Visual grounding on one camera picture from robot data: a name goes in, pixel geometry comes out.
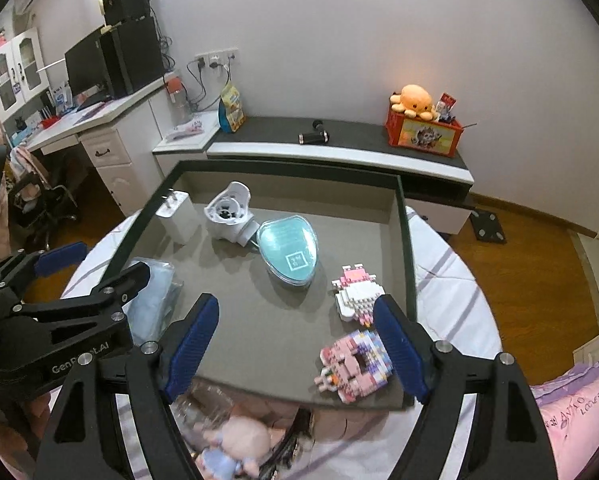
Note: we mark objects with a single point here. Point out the red white small toy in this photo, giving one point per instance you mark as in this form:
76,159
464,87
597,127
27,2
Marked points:
447,105

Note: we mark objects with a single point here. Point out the white desk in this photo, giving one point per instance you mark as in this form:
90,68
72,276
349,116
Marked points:
114,160

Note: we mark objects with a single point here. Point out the black bathroom scale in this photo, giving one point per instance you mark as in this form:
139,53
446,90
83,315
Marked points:
489,227

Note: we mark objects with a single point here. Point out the pink printed packet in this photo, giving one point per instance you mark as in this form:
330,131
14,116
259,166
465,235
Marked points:
187,127

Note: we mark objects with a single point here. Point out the white glass-door cabinet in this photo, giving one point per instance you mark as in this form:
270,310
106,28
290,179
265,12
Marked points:
12,75

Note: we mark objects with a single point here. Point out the water bottle orange lid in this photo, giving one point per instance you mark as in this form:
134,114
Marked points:
178,102

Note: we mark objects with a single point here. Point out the small pink white brick figure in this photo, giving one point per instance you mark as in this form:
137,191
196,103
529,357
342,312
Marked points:
357,292

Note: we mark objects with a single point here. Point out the black computer tower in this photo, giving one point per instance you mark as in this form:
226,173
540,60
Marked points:
134,55

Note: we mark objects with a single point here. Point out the yellow blue snack bag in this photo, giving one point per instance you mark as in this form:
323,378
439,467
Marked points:
233,107

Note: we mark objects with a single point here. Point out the black office chair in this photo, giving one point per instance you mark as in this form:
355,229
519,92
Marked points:
54,205

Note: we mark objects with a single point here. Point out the white charger plug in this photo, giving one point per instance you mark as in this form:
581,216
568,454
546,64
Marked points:
177,217

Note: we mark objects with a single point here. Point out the orange octopus plush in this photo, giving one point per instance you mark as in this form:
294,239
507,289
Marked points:
413,100

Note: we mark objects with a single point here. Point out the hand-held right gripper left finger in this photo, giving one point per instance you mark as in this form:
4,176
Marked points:
189,345

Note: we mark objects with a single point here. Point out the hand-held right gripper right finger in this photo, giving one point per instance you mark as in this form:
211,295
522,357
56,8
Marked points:
399,345

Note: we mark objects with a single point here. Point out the pink quilt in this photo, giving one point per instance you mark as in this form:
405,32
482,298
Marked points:
579,435

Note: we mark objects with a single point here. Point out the pink storage box dark rim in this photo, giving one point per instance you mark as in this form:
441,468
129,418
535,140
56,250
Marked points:
259,320

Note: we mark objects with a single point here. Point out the teal heart-shaped case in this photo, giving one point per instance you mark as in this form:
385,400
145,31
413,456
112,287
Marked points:
287,250

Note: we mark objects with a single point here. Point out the black massage gun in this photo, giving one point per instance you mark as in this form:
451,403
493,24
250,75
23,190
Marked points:
312,136

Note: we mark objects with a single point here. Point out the black speaker box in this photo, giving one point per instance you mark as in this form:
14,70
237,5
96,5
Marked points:
127,2

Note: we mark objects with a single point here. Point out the pink garment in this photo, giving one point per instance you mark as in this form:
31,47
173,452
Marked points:
27,165

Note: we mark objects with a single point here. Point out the orange printed crate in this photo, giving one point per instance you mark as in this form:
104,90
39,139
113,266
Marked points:
424,135

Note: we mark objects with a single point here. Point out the blue white box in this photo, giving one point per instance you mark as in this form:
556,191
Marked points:
60,100

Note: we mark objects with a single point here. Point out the white round toy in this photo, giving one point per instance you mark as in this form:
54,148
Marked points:
227,220

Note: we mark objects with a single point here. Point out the clear plastic bag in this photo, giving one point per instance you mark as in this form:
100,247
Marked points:
154,305
199,405

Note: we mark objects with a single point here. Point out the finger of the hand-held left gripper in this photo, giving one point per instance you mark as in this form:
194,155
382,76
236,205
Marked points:
104,302
62,257

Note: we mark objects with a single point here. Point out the white wall socket strip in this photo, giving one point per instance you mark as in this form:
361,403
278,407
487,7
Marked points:
219,56

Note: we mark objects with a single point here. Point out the black computer monitor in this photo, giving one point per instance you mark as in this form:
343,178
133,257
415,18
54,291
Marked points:
84,65

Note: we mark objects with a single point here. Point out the large pink brick figure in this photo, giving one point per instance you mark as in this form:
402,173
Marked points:
349,360

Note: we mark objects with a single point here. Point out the small doll in pink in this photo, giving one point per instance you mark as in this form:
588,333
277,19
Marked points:
0,40

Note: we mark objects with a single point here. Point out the low black white cabinet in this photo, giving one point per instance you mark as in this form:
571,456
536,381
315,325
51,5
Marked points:
354,135

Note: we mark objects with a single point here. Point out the white side cabinet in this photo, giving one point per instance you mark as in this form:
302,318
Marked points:
179,160

